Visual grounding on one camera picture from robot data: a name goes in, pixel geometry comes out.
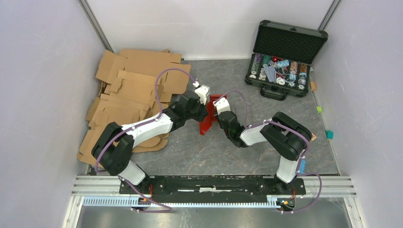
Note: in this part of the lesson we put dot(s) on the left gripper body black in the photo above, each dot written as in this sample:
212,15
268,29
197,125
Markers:
198,113

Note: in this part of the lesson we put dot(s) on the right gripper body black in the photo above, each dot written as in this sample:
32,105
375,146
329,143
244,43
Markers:
229,135

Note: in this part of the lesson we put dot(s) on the red paper box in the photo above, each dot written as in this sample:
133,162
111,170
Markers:
206,124

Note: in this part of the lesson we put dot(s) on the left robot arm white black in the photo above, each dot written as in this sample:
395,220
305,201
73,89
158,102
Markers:
114,148

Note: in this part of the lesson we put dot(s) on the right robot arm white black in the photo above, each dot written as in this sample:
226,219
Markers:
288,137

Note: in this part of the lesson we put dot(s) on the stack of flat brown cardboard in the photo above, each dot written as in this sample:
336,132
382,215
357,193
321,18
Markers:
130,81

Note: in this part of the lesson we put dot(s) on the black poker chip case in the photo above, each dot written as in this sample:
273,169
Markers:
281,59

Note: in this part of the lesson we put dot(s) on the wooden letter block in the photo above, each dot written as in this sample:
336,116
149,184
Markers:
313,137

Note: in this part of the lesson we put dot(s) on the blue toy block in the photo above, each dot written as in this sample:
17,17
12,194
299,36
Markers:
301,169

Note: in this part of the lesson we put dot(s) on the small brown wooden block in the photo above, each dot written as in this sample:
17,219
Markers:
313,86

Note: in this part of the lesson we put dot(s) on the teal cube block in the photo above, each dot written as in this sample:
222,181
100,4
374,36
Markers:
329,134

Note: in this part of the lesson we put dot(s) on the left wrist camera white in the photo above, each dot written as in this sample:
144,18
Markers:
202,91

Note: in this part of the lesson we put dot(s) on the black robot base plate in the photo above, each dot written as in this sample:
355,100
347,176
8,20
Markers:
218,189

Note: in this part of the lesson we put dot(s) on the aluminium frame rail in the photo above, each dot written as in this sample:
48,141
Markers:
109,191

